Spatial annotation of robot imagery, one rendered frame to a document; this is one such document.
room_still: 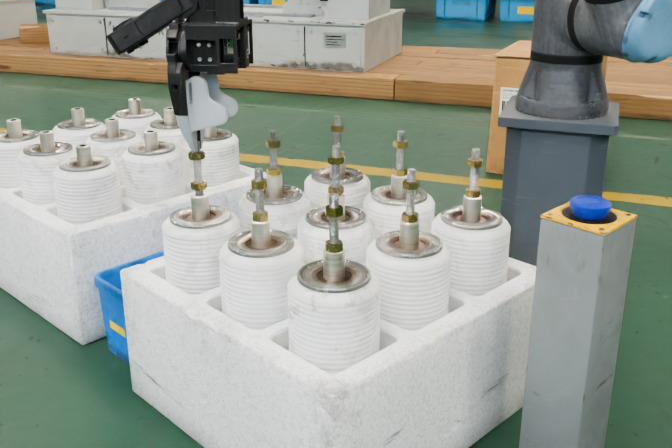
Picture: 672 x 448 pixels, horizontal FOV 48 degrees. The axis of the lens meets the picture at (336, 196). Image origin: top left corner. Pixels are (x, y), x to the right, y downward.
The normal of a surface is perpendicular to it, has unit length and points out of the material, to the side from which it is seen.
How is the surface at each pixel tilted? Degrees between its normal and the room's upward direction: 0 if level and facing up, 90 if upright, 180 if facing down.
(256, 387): 90
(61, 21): 90
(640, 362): 0
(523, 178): 90
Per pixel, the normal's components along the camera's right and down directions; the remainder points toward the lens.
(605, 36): -0.80, 0.57
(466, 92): -0.33, 0.31
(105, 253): 0.72, 0.23
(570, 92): -0.07, 0.03
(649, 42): 0.47, 0.40
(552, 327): -0.71, 0.23
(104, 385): 0.00, -0.94
